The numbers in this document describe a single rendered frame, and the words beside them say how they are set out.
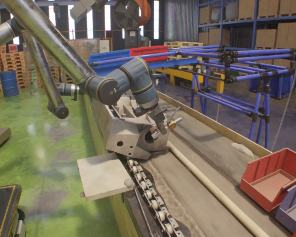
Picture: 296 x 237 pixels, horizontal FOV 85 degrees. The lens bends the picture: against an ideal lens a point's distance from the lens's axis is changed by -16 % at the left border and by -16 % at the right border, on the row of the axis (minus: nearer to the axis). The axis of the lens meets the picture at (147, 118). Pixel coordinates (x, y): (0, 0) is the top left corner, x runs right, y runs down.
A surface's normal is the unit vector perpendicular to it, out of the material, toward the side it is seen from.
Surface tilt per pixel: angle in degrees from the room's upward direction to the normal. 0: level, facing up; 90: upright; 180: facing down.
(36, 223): 0
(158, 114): 90
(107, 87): 90
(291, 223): 95
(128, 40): 90
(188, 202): 0
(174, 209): 16
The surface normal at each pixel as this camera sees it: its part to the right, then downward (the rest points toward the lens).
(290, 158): -0.94, 0.10
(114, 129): 0.34, -0.55
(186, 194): 0.00, -0.93
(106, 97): 0.52, 0.37
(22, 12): 0.31, 0.54
